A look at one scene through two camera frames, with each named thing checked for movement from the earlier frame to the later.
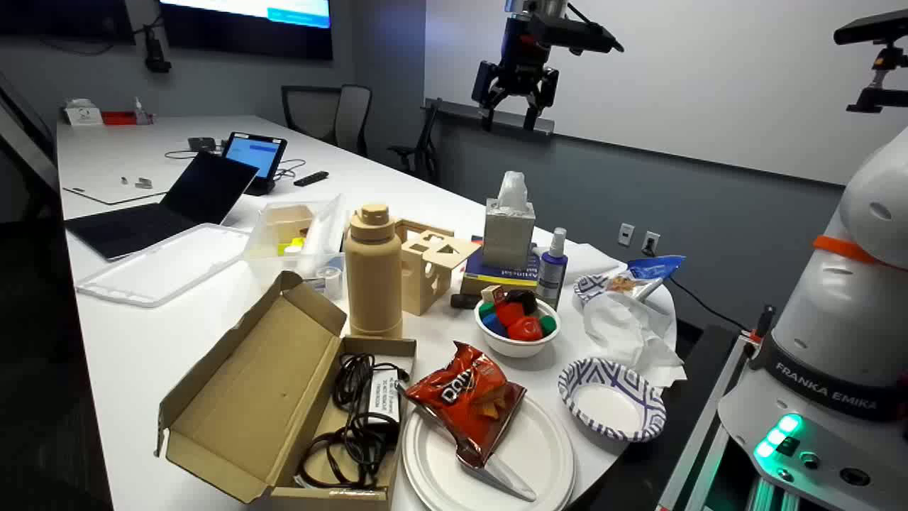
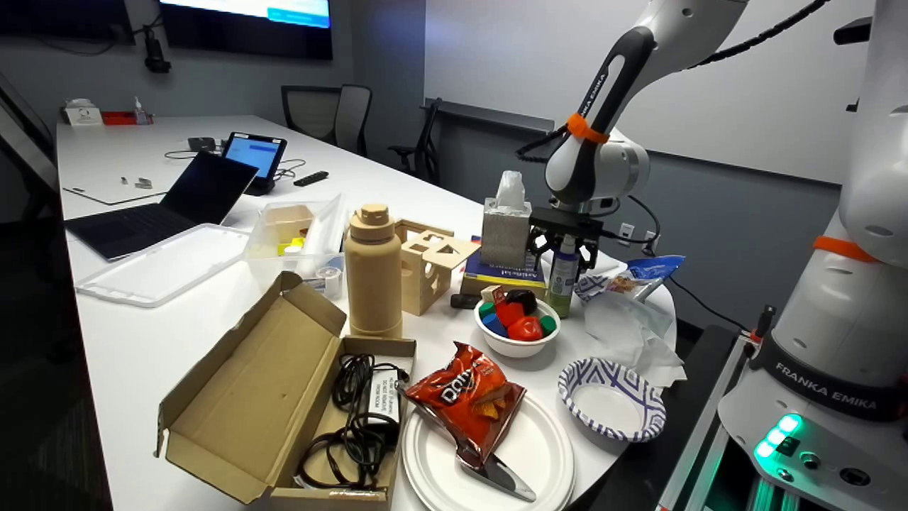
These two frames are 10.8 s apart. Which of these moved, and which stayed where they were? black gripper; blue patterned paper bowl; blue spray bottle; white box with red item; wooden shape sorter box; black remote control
Moved: black gripper; blue spray bottle
Stayed: blue patterned paper bowl; white box with red item; wooden shape sorter box; black remote control
